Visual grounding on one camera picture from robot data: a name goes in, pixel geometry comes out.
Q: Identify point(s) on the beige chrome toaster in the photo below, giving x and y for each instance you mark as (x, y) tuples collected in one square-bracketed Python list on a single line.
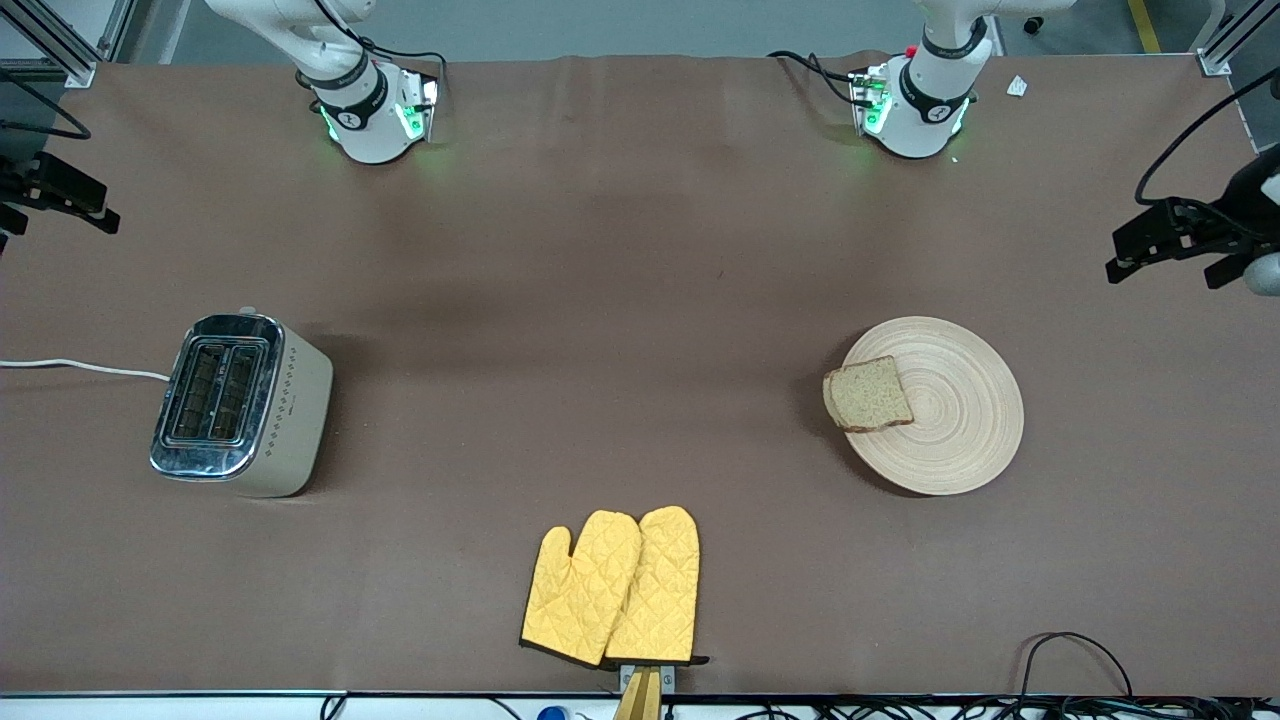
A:
[(290, 420)]

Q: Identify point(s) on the brown toast slice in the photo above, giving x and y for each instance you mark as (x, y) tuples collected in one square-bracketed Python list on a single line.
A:
[(870, 395)]

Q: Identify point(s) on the black caster wheel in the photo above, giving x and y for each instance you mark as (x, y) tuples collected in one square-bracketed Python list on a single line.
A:
[(1033, 22)]

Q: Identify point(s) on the grey metal bracket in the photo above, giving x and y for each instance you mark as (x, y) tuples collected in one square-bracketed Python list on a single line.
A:
[(668, 678)]

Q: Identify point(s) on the aluminium frame post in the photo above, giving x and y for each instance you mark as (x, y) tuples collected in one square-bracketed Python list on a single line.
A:
[(60, 45), (1225, 45)]

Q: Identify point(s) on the round wooden plate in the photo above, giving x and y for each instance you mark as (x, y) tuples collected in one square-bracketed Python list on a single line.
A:
[(960, 410)]

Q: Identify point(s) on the yellow quilted oven mitt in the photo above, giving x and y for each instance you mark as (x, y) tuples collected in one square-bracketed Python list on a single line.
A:
[(580, 590), (660, 590)]

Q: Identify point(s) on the small white paper scrap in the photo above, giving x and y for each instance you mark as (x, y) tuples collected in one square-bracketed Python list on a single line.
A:
[(1017, 86)]

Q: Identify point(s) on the yellow wooden stick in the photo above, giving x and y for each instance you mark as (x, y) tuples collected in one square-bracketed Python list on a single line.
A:
[(640, 700)]

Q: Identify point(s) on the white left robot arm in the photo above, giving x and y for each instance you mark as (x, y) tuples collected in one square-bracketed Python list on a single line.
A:
[(925, 115)]

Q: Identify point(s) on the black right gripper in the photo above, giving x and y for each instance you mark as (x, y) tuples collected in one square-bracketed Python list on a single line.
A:
[(22, 188)]

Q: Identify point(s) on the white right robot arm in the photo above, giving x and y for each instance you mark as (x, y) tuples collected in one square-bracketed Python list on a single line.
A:
[(360, 120)]

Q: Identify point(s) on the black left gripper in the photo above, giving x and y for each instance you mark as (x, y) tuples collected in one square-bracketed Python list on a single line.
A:
[(1222, 224)]

